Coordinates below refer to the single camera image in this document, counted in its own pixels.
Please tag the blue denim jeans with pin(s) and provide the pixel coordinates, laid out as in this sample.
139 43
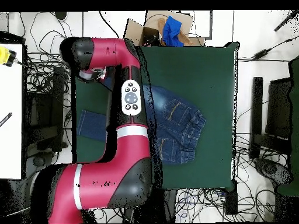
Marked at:
177 121

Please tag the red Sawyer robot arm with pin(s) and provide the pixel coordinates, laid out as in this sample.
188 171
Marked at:
105 177

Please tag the dark green table cloth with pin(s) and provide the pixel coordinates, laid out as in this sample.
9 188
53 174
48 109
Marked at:
198 65

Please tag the tan brown cloth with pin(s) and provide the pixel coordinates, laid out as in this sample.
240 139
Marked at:
185 39

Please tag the brown cardboard box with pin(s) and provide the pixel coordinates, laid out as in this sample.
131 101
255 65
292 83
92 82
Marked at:
136 32

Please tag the bright blue cloth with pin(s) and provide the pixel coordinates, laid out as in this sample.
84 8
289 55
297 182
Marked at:
171 30

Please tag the black chair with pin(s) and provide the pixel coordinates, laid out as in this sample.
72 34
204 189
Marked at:
44 116

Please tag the black power strip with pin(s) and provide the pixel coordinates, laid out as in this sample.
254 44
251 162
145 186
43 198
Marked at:
231 200

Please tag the dark grey round object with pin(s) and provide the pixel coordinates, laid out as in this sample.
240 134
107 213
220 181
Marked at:
61 15

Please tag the white side table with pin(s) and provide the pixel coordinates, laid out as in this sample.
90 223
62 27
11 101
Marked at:
10 144

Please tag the black marker pen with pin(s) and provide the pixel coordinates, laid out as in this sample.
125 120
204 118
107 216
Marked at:
5 119

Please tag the green cloth on side table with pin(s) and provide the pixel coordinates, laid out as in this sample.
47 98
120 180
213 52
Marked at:
295 116

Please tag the yellow and black tool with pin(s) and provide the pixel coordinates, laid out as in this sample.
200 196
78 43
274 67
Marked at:
4 56

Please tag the black rod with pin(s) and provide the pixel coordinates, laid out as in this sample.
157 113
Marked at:
285 22

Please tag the white board with dark frame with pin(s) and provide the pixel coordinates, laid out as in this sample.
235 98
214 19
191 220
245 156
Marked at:
202 23

